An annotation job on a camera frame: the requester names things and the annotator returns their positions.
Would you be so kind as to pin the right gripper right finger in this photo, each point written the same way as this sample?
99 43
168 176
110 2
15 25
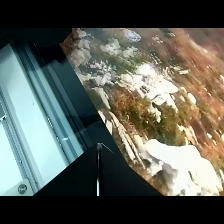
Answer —
123 180

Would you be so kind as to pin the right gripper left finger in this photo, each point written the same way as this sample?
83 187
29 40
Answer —
75 180

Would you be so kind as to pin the silver frame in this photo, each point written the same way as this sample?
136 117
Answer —
30 133

